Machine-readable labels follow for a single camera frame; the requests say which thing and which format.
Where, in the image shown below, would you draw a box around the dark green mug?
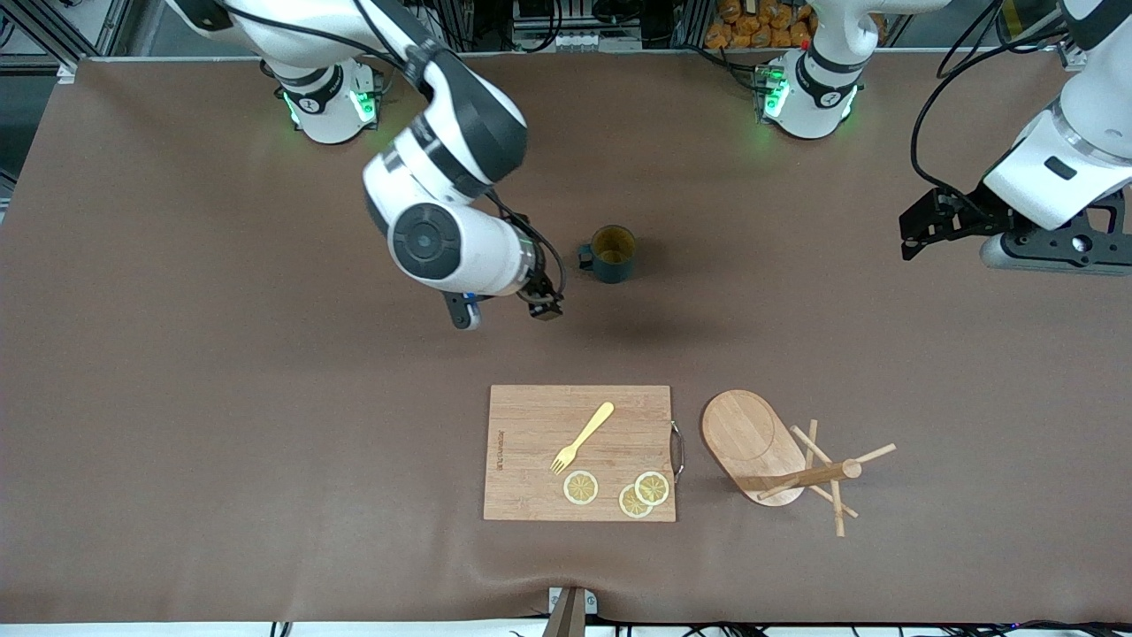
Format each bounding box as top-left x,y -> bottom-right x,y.
578,225 -> 638,284

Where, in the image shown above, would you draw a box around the wooden mug tree rack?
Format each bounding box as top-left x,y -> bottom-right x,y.
700,389 -> 898,539

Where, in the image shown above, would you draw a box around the wooden cutting board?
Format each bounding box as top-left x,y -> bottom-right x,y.
483,384 -> 686,523

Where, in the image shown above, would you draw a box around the yellow plastic fork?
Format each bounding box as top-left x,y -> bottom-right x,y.
550,402 -> 616,476

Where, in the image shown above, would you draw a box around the grey electronic equipment unit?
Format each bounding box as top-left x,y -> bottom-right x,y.
511,0 -> 645,52

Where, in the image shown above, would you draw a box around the brown table cover mat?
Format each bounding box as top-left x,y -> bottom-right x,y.
0,53 -> 1132,625

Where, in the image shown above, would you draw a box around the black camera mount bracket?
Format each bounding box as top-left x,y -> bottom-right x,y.
1008,190 -> 1132,277

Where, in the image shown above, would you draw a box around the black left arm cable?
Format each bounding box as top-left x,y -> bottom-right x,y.
911,0 -> 1093,213

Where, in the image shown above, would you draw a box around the aluminium profile rail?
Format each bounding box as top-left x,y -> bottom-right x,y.
541,586 -> 600,637

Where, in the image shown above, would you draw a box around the aluminium frame struts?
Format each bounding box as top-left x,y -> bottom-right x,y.
0,0 -> 142,85

